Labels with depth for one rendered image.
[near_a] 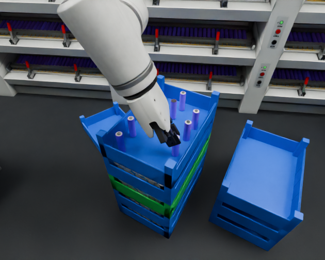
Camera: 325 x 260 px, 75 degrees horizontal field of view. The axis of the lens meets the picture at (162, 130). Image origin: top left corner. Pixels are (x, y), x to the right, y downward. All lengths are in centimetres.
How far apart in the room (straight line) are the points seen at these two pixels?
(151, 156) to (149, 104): 20
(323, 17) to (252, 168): 65
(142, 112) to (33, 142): 86
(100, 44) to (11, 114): 112
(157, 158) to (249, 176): 34
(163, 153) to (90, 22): 35
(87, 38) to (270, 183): 65
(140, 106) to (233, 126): 82
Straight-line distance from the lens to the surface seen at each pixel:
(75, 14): 33
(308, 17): 107
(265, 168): 79
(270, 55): 108
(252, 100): 120
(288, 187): 78
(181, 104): 65
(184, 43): 108
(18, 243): 91
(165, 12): 98
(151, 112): 38
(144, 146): 57
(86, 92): 132
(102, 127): 111
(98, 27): 33
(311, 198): 101
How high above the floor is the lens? 75
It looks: 45 degrees down
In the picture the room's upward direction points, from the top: straight up
